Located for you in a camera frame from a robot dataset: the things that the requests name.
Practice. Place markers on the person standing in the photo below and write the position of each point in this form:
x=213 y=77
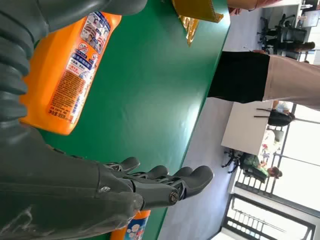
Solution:
x=240 y=78

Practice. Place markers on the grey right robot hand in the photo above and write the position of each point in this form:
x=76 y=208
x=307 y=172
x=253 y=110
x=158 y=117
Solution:
x=50 y=192

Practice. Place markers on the yellow taped flat cardboard box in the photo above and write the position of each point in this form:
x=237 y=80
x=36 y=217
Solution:
x=195 y=10

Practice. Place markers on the black metal railing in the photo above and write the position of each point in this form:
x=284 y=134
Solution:
x=263 y=218

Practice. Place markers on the white table board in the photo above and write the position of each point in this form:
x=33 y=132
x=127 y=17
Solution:
x=246 y=129

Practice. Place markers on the person seated at table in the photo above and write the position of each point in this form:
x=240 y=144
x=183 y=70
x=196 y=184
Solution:
x=244 y=4

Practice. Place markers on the background person in green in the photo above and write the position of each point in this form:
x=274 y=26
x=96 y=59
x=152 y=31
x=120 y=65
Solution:
x=255 y=165

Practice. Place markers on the background person in black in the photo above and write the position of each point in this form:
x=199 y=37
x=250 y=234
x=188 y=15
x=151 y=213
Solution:
x=278 y=118

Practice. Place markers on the green table mat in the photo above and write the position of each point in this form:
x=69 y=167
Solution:
x=149 y=92

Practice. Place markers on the black office chair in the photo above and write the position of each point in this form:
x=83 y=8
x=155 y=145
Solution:
x=287 y=34

